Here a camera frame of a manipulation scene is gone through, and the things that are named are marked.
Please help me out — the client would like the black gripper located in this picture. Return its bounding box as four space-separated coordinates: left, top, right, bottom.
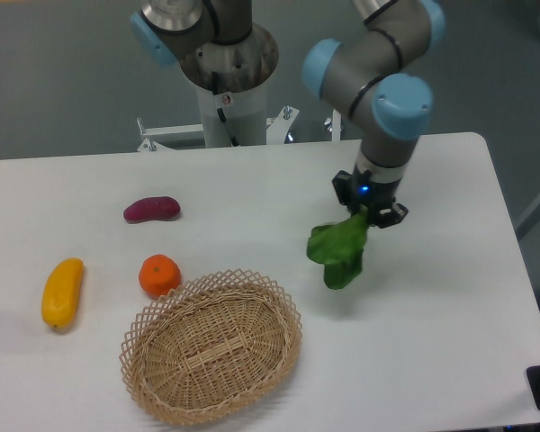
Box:
332 152 409 229

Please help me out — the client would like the green bok choy vegetable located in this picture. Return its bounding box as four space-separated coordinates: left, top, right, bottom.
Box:
306 206 369 290

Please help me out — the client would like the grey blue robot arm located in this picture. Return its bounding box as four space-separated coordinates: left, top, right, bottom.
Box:
130 1 446 228

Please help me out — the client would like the woven wicker basket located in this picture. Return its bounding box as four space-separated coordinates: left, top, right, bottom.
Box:
119 269 302 426

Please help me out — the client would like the purple sweet potato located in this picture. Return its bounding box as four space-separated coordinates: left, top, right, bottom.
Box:
122 196 181 223

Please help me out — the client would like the orange tangerine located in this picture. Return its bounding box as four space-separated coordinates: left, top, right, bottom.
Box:
139 254 182 298

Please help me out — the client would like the yellow mango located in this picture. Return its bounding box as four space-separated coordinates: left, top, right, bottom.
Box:
40 257 85 330

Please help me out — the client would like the white metal base frame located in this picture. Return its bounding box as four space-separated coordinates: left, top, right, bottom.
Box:
135 105 346 153

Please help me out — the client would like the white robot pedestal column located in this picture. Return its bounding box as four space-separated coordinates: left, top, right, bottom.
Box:
195 85 266 149

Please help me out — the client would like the black cable on pedestal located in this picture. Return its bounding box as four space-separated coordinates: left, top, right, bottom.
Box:
211 70 243 148

